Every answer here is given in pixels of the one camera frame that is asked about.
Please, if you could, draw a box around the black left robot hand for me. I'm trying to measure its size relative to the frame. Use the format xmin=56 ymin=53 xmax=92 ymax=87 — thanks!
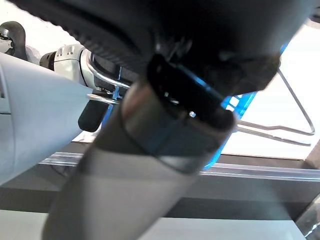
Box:
xmin=7 ymin=0 xmax=316 ymax=240

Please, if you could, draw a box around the blue plastic shopping basket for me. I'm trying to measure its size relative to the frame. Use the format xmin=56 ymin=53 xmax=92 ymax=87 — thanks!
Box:
xmin=81 ymin=42 xmax=316 ymax=172

